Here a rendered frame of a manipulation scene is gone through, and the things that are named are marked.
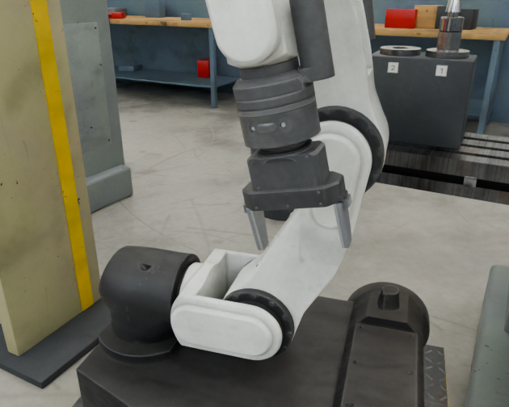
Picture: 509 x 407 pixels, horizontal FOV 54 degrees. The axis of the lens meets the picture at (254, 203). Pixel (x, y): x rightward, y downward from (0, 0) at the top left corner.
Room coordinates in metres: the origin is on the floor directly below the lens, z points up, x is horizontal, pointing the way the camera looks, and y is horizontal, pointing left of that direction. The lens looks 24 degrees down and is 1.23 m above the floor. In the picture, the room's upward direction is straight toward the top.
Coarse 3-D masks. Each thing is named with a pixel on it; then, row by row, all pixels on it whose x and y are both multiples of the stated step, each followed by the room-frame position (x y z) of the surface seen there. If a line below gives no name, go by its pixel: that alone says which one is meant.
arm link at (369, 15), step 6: (366, 0) 0.94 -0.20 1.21; (366, 6) 0.94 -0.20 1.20; (372, 6) 0.95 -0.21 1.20; (366, 12) 0.94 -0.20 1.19; (372, 12) 0.95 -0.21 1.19; (366, 18) 0.94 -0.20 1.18; (372, 18) 0.95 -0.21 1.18; (372, 24) 0.94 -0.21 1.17; (372, 30) 0.94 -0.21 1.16; (372, 36) 0.94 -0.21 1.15
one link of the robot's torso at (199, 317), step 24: (192, 264) 0.83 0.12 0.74; (216, 264) 0.83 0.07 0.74; (240, 264) 0.88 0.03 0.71; (192, 288) 0.75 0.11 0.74; (216, 288) 0.83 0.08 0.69; (192, 312) 0.72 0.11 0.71; (216, 312) 0.71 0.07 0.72; (240, 312) 0.70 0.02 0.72; (264, 312) 0.69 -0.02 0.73; (192, 336) 0.72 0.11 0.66; (216, 336) 0.70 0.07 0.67; (240, 336) 0.69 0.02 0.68; (264, 336) 0.68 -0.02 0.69
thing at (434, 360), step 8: (424, 352) 0.98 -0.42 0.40; (432, 352) 0.98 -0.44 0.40; (440, 352) 0.98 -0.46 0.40; (424, 360) 0.95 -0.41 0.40; (432, 360) 0.95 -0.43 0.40; (440, 360) 0.95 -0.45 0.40; (424, 368) 0.92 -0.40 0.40; (432, 368) 0.92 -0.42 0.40; (440, 368) 0.92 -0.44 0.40; (424, 376) 0.90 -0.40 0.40; (432, 376) 0.90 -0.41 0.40; (440, 376) 0.90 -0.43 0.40; (424, 384) 0.87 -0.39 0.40; (432, 384) 0.87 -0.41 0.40; (440, 384) 0.87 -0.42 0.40; (424, 392) 0.85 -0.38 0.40; (432, 392) 0.85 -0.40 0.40; (440, 392) 0.85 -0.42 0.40; (80, 400) 0.82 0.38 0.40; (424, 400) 0.82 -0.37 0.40; (432, 400) 0.82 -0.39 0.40; (440, 400) 0.82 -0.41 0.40
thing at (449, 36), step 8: (440, 24) 1.11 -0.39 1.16; (448, 24) 1.10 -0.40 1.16; (456, 24) 1.09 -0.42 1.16; (440, 32) 1.11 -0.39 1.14; (448, 32) 1.09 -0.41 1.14; (456, 32) 1.09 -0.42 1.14; (440, 40) 1.11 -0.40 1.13; (448, 40) 1.09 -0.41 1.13; (456, 40) 1.09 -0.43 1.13; (440, 48) 1.10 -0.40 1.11; (448, 48) 1.09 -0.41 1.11; (456, 48) 1.10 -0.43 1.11
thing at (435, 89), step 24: (384, 48) 1.14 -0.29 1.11; (408, 48) 1.14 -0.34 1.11; (432, 48) 1.14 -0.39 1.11; (384, 72) 1.11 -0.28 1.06; (408, 72) 1.09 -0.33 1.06; (432, 72) 1.07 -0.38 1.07; (456, 72) 1.05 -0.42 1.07; (384, 96) 1.11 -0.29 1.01; (408, 96) 1.09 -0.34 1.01; (432, 96) 1.07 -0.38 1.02; (456, 96) 1.04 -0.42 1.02; (408, 120) 1.09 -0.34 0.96; (432, 120) 1.06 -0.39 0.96; (456, 120) 1.04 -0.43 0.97; (432, 144) 1.06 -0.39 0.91; (456, 144) 1.04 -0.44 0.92
